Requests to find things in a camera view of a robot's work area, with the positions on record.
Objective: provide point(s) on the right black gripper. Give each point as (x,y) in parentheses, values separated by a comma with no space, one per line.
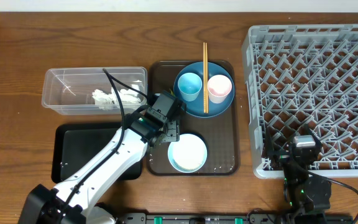
(281,156)

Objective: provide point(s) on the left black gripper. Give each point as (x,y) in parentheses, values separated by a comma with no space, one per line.
(176,128)

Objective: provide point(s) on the white tissue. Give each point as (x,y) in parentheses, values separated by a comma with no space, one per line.
(103,100)
(128,96)

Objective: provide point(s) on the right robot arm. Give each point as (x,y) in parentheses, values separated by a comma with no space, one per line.
(307,194)

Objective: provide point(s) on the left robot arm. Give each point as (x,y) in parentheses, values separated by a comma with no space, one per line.
(74,199)

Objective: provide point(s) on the grey dishwasher rack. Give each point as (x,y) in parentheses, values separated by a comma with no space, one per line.
(300,75)

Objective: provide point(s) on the light blue white bowl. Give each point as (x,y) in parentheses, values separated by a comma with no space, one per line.
(189,154)

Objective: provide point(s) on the dark blue plate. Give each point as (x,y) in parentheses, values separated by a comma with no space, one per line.
(195,108)

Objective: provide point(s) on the brown serving tray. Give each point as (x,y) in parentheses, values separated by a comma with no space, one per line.
(218,132)

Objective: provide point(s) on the light blue cup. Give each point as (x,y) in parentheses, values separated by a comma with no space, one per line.
(189,85)

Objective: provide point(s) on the pink white cup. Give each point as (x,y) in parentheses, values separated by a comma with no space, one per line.
(219,86)

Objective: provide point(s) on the black tray bin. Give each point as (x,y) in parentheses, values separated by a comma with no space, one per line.
(76,144)

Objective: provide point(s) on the clear plastic bin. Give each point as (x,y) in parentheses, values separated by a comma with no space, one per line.
(68,91)

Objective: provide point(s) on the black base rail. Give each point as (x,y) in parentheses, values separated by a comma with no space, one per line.
(252,218)

